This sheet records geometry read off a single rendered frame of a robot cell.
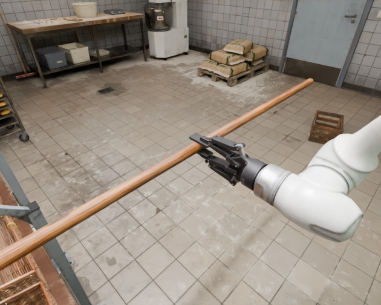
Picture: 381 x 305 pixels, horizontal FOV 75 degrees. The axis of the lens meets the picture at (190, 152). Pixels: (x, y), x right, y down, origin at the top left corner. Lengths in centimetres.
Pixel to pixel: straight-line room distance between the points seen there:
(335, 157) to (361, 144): 6
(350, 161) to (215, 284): 132
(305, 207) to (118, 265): 150
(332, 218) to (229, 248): 140
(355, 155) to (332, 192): 10
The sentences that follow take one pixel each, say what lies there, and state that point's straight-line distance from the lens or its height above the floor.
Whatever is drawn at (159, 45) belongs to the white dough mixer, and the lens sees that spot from 571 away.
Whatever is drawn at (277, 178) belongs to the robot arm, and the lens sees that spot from 58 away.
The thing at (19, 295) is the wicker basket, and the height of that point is 75.
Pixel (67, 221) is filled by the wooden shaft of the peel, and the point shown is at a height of 120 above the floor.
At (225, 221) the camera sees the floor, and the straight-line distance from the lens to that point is 204.
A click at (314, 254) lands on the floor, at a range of 205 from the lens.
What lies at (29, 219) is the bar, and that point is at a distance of 100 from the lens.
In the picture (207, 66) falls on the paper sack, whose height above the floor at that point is 22.
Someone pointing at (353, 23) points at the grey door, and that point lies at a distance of 479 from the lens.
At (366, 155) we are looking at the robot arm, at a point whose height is 128.
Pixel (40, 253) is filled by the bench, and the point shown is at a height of 58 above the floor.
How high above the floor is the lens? 159
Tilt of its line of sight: 36 degrees down
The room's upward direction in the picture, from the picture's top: straight up
